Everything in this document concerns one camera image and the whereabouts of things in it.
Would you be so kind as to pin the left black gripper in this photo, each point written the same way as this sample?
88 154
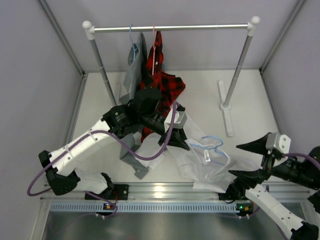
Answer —
178 138

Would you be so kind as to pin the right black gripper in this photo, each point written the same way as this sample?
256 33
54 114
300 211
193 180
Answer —
251 177

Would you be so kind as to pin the white shirt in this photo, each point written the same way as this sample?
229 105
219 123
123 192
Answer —
204 177

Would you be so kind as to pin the blue wire hanger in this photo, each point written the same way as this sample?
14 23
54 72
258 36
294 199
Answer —
208 150

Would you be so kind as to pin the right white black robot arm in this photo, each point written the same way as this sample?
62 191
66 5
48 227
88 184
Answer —
282 176

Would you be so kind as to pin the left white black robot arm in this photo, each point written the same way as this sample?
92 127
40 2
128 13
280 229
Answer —
60 166

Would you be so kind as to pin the red black plaid shirt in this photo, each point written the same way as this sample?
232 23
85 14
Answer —
169 85

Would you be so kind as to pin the grey shirt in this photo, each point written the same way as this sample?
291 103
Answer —
135 73

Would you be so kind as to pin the pink hanger with plaid shirt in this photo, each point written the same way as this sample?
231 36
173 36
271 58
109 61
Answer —
154 35

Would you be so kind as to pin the blue hanger with grey shirt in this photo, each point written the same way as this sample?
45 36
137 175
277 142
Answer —
133 45

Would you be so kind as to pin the silver white clothes rack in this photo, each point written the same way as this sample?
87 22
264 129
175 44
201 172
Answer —
224 94

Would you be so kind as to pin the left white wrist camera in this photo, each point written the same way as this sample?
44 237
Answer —
180 118

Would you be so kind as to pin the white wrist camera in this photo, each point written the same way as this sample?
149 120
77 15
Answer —
281 143
180 118

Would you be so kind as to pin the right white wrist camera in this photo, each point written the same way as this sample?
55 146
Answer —
281 143

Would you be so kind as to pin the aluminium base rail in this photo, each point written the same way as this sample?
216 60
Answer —
183 191

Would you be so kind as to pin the slotted grey cable duct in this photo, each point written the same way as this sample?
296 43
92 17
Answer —
150 207

